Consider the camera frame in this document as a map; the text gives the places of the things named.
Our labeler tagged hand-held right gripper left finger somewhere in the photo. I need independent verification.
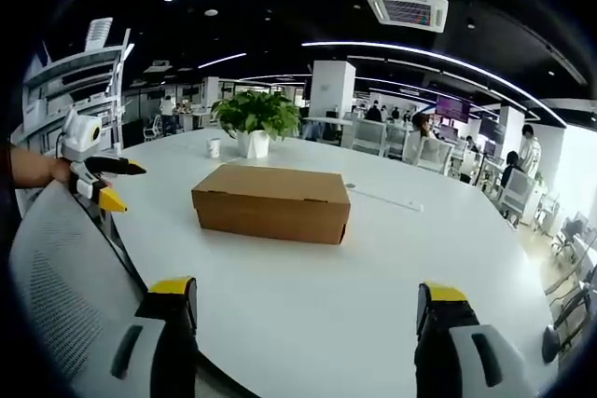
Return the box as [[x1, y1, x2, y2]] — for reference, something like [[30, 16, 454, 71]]
[[109, 276, 199, 398]]

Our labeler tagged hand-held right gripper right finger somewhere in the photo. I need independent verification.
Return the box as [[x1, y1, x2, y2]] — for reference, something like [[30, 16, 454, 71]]
[[413, 281, 537, 398]]

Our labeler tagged brown cardboard shoe box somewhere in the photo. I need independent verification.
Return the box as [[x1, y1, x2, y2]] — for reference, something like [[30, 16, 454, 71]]
[[190, 163, 352, 246]]

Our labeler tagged white shelving rack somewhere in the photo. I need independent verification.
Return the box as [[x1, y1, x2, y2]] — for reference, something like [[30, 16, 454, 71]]
[[18, 18, 134, 157]]

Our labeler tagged white mesh office chair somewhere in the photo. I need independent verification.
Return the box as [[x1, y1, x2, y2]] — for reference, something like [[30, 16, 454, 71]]
[[7, 181, 197, 398]]

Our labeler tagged green potted plant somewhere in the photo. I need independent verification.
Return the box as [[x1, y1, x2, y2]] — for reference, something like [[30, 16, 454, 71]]
[[210, 89, 302, 159]]

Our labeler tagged white square pillar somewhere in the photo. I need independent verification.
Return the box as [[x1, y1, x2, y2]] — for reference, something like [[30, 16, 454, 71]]
[[308, 60, 356, 119]]

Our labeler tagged ceiling air conditioner unit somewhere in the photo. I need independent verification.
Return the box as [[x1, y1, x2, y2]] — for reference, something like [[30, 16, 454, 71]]
[[363, 0, 450, 34]]

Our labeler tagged wall screen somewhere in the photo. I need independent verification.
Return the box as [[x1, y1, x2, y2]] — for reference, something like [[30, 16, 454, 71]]
[[435, 94, 471, 123]]

